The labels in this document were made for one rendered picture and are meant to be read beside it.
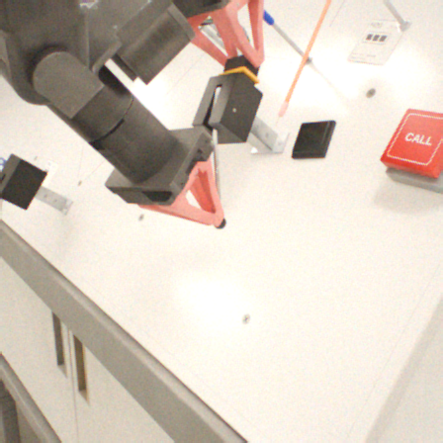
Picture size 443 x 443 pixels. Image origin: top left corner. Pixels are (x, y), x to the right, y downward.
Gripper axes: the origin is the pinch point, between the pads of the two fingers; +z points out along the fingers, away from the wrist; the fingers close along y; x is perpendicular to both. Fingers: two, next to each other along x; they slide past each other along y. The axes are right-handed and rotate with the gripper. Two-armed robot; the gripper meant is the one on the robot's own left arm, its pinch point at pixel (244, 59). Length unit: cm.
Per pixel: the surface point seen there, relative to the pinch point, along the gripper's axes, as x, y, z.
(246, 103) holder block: 4.5, -2.3, 2.4
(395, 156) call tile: 7.5, -17.9, 7.3
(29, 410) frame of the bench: 29, 76, 55
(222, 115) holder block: 7.8, -2.2, 1.5
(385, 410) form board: 23.1, -20.3, 18.7
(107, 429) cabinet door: 29, 31, 40
